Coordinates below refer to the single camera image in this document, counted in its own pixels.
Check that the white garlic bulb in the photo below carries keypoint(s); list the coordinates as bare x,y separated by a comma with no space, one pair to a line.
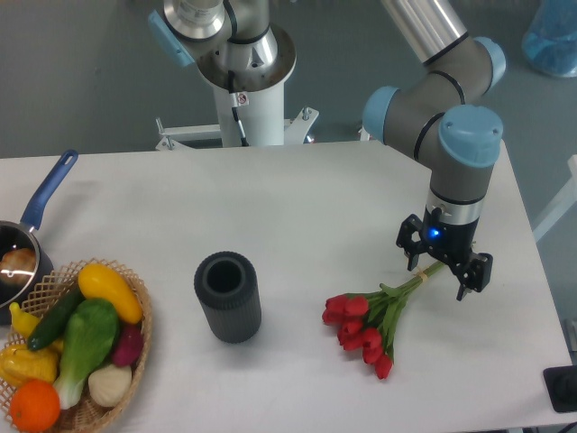
109,384

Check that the yellow pepper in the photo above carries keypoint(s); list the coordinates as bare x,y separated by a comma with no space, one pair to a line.
23,322

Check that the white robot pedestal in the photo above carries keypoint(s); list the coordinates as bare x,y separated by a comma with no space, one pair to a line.
248,84

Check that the red tulip bouquet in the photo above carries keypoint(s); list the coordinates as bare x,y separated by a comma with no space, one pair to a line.
368,322

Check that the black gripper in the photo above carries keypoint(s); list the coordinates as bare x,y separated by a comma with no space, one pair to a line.
450,244

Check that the woven wicker basket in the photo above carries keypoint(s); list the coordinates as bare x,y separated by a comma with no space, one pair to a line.
87,415

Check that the yellow corn cob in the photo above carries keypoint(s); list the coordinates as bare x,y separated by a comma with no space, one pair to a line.
20,365

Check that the green bok choy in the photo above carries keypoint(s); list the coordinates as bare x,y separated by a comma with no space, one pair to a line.
88,339

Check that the green cucumber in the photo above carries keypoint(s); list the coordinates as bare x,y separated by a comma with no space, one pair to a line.
54,321

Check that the purple red onion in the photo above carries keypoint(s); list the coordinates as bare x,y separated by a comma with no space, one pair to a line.
129,346

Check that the blue handled saucepan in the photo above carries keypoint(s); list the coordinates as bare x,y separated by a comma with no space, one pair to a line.
22,234

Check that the yellow squash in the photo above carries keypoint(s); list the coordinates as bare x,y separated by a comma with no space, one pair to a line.
97,281

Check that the orange fruit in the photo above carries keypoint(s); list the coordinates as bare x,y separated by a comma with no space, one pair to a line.
35,406

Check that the black device at edge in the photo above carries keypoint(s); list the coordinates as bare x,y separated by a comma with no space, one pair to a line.
561,387

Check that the blue granules container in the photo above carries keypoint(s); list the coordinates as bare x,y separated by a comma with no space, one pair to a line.
549,44

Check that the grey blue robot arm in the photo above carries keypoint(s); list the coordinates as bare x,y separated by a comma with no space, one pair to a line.
436,123

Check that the browned food in pan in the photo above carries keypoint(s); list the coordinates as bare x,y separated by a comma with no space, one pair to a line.
17,267

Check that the dark grey ribbed vase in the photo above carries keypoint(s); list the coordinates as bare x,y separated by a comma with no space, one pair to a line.
226,286

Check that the white frame at right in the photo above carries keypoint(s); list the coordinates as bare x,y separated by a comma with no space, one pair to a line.
563,200

